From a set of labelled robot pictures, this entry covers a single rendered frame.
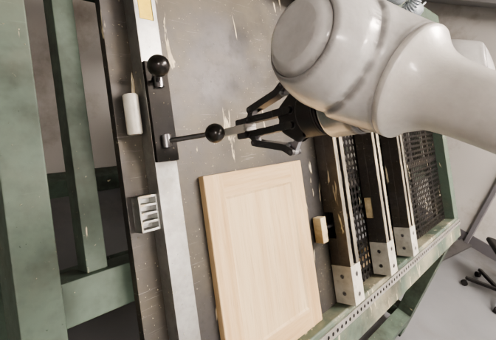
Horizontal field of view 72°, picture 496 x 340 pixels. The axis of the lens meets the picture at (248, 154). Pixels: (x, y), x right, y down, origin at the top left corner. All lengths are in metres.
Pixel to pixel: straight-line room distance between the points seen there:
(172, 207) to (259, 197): 0.28
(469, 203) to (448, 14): 2.17
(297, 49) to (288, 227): 0.76
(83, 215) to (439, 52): 0.63
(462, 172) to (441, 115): 4.23
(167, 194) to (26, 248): 0.25
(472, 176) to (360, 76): 4.23
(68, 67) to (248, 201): 0.50
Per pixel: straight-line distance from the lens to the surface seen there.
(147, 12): 0.77
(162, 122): 0.70
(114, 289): 0.75
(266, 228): 0.92
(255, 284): 0.91
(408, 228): 1.62
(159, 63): 0.59
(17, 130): 0.60
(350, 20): 0.28
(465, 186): 4.53
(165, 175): 0.70
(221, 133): 0.64
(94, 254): 0.74
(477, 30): 4.63
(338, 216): 1.14
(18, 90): 0.62
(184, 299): 0.75
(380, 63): 0.29
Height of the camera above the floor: 1.64
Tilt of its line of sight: 20 degrees down
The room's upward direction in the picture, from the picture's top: 14 degrees clockwise
